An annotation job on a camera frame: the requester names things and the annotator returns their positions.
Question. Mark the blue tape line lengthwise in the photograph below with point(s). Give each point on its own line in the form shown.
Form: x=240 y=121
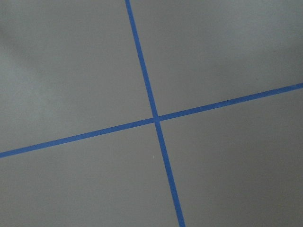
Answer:
x=155 y=116

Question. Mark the blue tape line crosswise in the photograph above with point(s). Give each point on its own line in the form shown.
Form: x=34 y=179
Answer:
x=150 y=120

